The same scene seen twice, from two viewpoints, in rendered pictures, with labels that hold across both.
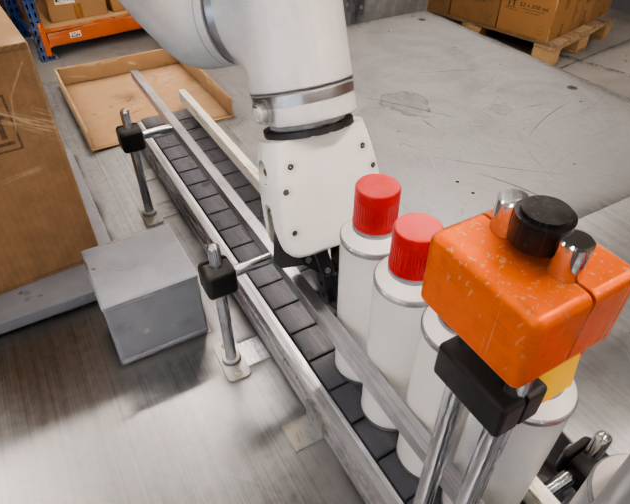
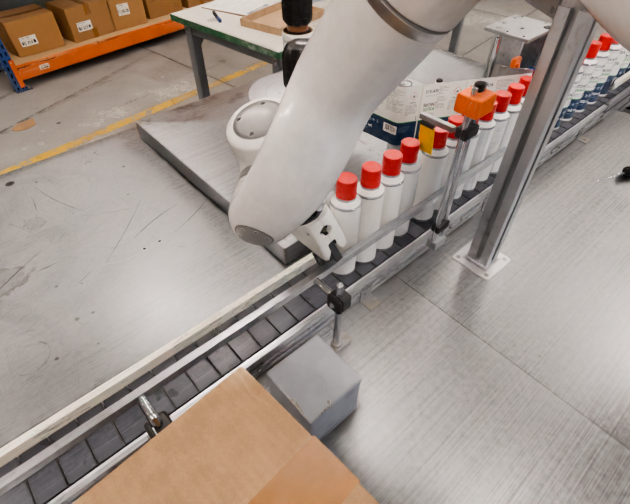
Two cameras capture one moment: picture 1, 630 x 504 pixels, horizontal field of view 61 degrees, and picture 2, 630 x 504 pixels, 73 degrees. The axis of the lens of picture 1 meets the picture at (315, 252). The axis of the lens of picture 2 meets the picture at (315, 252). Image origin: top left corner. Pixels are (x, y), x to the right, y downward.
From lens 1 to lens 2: 0.70 m
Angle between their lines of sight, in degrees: 69
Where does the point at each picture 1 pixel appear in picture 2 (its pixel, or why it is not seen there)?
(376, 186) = (348, 178)
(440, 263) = (482, 105)
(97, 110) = not seen: outside the picture
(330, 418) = (375, 274)
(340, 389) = (359, 272)
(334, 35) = not seen: hidden behind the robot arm
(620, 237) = (229, 177)
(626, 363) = not seen: hidden behind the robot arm
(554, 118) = (60, 197)
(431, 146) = (89, 263)
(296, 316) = (317, 297)
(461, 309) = (485, 109)
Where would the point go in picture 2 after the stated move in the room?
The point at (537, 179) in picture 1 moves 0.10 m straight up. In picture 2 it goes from (145, 211) to (132, 176)
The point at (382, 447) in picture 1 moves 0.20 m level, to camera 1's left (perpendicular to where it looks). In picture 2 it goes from (383, 255) to (421, 341)
